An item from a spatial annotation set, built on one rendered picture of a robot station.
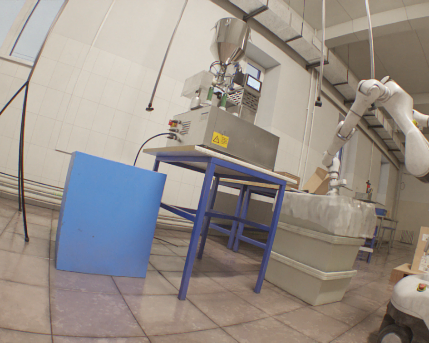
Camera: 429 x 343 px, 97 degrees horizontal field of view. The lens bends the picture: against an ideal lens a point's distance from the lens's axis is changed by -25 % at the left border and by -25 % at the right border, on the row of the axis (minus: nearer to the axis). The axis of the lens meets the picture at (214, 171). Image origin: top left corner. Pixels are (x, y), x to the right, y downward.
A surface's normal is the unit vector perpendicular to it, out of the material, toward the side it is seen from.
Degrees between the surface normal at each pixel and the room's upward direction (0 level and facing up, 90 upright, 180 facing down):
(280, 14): 87
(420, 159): 88
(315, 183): 90
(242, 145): 90
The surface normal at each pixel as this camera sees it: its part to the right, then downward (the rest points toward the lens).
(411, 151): -0.91, -0.22
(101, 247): 0.57, 0.06
